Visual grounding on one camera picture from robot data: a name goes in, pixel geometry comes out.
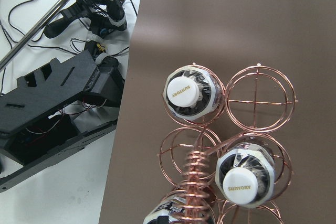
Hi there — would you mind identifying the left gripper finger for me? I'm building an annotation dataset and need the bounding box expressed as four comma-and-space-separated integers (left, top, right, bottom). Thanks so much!
156, 216, 170, 224

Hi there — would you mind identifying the copper wire bottle basket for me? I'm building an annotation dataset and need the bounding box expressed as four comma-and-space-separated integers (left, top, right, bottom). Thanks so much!
144, 63, 297, 223

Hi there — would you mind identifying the tea bottle white cap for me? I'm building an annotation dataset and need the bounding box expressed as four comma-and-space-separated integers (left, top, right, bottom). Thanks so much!
163, 64, 225, 124

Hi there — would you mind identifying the black foam case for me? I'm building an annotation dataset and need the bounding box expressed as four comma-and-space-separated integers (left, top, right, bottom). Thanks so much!
1, 51, 124, 191

